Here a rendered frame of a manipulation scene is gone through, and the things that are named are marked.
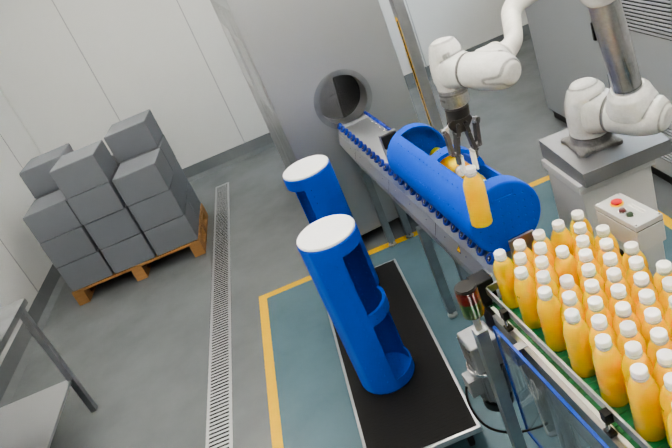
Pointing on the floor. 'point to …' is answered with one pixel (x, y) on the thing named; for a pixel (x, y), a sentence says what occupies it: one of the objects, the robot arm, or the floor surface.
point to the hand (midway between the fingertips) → (468, 161)
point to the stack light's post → (499, 387)
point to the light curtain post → (416, 61)
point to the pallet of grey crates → (113, 206)
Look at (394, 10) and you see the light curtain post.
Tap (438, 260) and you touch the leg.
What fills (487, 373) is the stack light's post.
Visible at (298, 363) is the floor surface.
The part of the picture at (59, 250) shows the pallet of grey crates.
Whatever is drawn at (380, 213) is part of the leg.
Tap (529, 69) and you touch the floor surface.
